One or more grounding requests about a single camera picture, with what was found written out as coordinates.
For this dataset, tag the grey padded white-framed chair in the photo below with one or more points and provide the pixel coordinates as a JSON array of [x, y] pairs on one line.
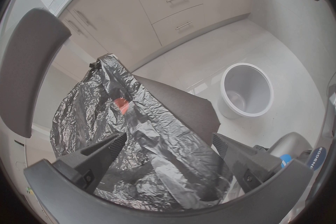
[[31, 60]]

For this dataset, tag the white trash bin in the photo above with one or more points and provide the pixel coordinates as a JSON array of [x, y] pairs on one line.
[[236, 86]]

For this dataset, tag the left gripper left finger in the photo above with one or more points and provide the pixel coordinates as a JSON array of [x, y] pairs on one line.
[[89, 165]]

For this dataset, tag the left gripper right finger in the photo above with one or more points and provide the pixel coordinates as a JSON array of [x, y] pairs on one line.
[[246, 165]]

